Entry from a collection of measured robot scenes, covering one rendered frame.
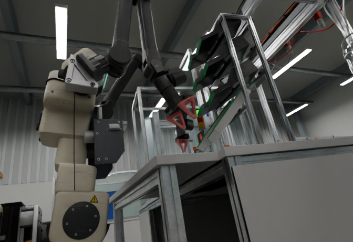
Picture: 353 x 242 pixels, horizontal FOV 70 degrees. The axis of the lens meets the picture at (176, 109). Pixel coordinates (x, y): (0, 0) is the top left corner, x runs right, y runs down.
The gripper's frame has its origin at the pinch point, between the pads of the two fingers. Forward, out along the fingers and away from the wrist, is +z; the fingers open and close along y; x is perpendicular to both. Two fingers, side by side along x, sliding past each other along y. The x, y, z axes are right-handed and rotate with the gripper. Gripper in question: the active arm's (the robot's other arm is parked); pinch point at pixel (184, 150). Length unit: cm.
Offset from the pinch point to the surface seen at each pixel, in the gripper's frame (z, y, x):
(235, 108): -4, -50, -10
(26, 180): -152, 767, 257
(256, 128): 8, -54, -15
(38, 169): -187, 772, 228
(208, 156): 23, -70, 18
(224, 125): 3.6, -48.3, -2.7
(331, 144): 22, -75, -27
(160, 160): 23, -72, 34
